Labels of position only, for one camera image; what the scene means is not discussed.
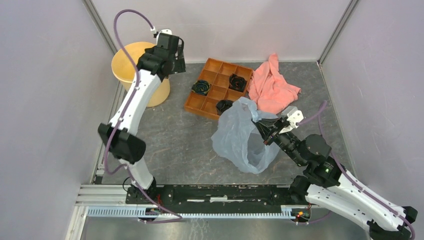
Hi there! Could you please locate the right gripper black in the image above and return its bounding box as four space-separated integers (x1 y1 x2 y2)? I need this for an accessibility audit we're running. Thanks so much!
250 115 306 166

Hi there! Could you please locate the light blue plastic trash bag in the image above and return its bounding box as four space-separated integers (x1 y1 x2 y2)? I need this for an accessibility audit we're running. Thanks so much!
211 97 281 174

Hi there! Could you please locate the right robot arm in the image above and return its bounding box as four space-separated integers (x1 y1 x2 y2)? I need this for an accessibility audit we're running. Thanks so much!
254 118 418 240

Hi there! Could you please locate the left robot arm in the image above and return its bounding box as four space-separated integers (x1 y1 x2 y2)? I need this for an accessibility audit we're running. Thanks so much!
97 29 186 204

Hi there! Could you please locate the pink cloth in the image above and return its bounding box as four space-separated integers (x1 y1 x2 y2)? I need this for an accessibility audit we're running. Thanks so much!
247 53 301 114

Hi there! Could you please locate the orange compartment tray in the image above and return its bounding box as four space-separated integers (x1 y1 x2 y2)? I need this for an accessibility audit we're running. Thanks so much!
184 58 254 120

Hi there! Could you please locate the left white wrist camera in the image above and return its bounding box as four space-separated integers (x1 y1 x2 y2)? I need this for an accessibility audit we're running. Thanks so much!
150 27 172 39

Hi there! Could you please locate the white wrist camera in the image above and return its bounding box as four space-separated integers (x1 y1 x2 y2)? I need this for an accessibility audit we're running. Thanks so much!
279 106 304 134
150 27 172 39

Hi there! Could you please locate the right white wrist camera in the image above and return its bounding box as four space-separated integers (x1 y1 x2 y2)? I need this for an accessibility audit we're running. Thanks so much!
279 106 304 134

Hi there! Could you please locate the left corner aluminium post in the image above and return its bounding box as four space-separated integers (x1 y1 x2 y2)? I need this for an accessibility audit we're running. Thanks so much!
82 0 118 54

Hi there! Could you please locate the corner aluminium post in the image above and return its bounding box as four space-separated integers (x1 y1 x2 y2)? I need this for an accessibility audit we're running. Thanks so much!
317 0 360 66
82 0 118 54

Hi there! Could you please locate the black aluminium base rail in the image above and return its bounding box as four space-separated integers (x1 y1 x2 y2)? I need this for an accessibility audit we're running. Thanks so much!
76 184 311 223

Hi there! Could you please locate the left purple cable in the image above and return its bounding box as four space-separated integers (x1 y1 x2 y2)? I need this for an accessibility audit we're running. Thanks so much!
103 8 184 224

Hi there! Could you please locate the right corner aluminium post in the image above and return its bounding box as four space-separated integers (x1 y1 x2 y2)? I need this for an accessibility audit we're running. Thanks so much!
317 0 360 66

